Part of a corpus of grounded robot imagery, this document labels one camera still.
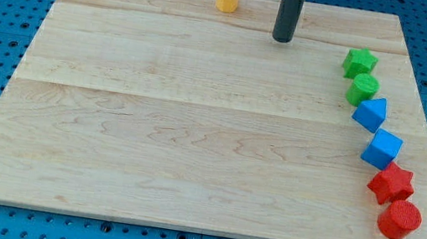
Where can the green cylinder block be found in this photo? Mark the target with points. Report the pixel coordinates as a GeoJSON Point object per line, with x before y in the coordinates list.
{"type": "Point", "coordinates": [363, 87]}

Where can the red cylinder block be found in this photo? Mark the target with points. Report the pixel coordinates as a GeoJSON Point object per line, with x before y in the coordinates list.
{"type": "Point", "coordinates": [399, 219]}

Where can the light wooden board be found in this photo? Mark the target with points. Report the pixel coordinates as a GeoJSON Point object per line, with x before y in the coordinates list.
{"type": "Point", "coordinates": [172, 114]}

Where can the green star block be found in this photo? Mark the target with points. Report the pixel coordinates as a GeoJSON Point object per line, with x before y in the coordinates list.
{"type": "Point", "coordinates": [358, 61]}

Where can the blue cube block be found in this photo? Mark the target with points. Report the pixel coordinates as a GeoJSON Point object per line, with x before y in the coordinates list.
{"type": "Point", "coordinates": [382, 150]}

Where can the blue triangle block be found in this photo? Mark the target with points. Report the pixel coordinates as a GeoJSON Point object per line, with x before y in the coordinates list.
{"type": "Point", "coordinates": [371, 113]}

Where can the red star block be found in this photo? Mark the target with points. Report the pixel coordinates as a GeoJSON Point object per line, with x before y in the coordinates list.
{"type": "Point", "coordinates": [391, 184]}

